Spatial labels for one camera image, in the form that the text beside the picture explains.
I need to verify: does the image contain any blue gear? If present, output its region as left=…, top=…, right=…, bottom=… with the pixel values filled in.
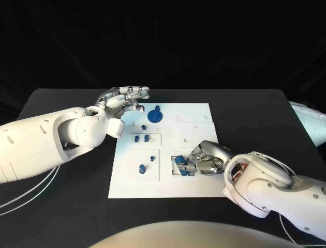
left=147, top=110, right=165, bottom=123

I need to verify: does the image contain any white cable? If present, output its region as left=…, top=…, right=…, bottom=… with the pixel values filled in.
left=279, top=211, right=326, bottom=247
left=0, top=165, right=62, bottom=221
left=0, top=166, right=59, bottom=215

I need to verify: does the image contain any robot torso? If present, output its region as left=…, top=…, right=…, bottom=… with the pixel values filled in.
left=88, top=220, right=302, bottom=248

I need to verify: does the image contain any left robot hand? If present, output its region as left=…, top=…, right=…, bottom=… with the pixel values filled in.
left=95, top=86, right=152, bottom=119

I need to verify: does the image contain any person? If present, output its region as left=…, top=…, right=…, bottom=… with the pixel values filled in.
left=289, top=100, right=326, bottom=148

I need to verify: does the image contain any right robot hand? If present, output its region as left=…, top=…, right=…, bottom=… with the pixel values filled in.
left=175, top=140, right=238, bottom=177

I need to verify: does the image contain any white task board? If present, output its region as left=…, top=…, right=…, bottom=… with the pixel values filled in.
left=107, top=102, right=228, bottom=199

